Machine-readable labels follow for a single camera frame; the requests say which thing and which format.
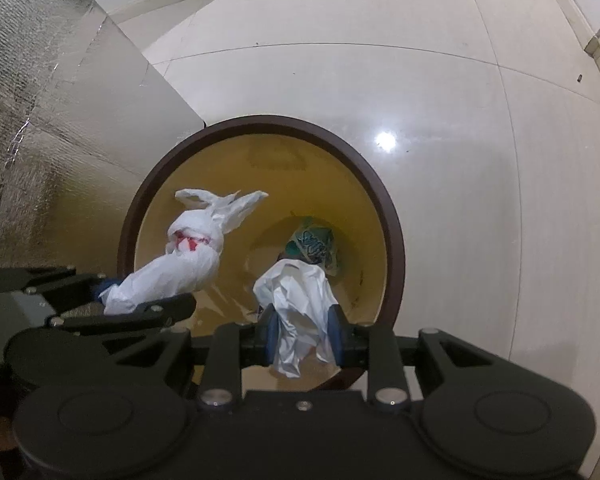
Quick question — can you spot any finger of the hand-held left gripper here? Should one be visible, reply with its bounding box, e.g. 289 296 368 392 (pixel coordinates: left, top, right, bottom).
0 266 122 307
47 292 197 335

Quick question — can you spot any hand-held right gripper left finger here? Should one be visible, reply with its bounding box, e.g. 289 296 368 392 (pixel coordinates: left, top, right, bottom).
111 305 282 412

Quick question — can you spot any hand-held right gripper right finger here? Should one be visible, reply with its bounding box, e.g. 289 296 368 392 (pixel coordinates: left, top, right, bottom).
327 305 511 412

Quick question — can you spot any white paper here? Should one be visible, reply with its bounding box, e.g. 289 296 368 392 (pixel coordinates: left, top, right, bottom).
252 259 340 379

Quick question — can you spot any white plastic bag red print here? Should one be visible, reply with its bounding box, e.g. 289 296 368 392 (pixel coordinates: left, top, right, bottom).
101 189 270 317

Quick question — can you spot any green snack wrapper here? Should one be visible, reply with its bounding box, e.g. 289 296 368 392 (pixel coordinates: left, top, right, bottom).
286 216 342 277

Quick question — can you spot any yellow waste bin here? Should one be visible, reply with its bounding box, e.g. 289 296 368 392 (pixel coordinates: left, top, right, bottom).
117 115 407 393

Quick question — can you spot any silver foil covered table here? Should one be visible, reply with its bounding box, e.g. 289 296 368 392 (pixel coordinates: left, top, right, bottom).
0 0 208 271

